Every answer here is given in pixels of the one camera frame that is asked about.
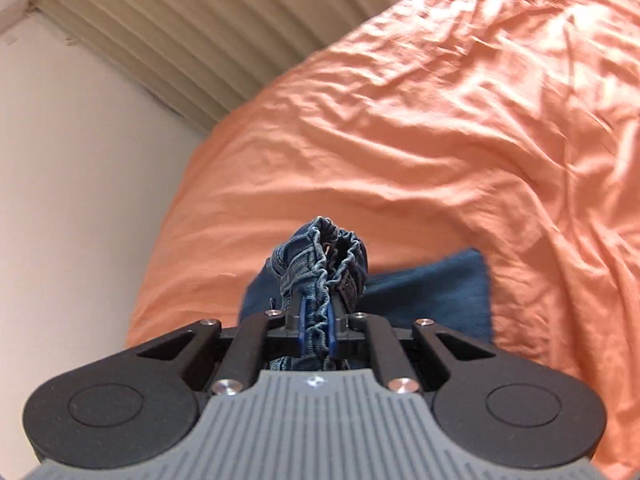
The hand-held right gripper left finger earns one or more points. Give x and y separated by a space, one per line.
301 330

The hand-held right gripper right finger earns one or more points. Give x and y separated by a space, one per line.
331 331

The blue denim pants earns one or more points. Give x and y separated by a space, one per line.
430 290

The orange bed sheet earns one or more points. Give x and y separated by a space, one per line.
400 135

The wide beige curtain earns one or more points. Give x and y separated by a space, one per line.
190 25

